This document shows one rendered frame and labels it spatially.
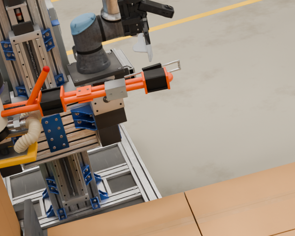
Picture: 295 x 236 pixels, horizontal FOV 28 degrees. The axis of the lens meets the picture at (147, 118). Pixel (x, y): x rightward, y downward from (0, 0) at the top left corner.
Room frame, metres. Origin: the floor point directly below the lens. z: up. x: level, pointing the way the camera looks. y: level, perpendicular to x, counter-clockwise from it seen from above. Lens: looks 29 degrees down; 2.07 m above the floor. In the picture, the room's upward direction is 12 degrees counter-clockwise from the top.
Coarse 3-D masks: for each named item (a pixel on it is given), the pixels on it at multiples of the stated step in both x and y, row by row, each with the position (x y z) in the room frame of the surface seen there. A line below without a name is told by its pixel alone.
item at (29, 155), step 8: (32, 144) 1.70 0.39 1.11; (0, 152) 1.67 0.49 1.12; (8, 152) 1.66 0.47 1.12; (16, 152) 1.66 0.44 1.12; (24, 152) 1.65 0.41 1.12; (32, 152) 1.65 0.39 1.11; (0, 160) 1.64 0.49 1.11; (8, 160) 1.63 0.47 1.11; (16, 160) 1.62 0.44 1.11; (24, 160) 1.62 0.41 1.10; (32, 160) 1.62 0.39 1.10
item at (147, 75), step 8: (144, 72) 1.78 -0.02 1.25; (152, 72) 1.77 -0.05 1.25; (160, 72) 1.76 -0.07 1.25; (144, 80) 1.72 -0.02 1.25; (152, 80) 1.72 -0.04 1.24; (160, 80) 1.73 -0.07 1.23; (168, 80) 1.72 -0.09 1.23; (144, 88) 1.72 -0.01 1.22; (152, 88) 1.73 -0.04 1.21; (160, 88) 1.72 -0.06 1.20; (168, 88) 1.72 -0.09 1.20
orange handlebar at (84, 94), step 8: (168, 72) 1.77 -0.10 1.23; (128, 80) 1.78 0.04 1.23; (136, 80) 1.77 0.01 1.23; (80, 88) 1.78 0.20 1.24; (88, 88) 1.76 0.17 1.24; (96, 88) 1.77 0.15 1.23; (128, 88) 1.73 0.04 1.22; (136, 88) 1.73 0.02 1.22; (72, 96) 1.74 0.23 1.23; (80, 96) 1.74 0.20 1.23; (88, 96) 1.73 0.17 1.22; (96, 96) 1.73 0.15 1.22; (8, 104) 1.78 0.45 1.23; (16, 104) 1.78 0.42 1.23; (32, 104) 1.75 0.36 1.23; (8, 112) 1.74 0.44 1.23; (16, 112) 1.73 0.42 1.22; (24, 112) 1.74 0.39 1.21
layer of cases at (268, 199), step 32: (192, 192) 2.01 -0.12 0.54; (224, 192) 1.96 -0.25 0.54; (256, 192) 1.92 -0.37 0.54; (288, 192) 1.87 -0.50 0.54; (64, 224) 1.98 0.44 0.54; (96, 224) 1.93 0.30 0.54; (128, 224) 1.89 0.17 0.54; (160, 224) 1.85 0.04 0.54; (192, 224) 1.81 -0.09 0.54; (224, 224) 1.77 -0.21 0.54; (256, 224) 1.73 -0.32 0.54; (288, 224) 1.69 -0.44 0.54
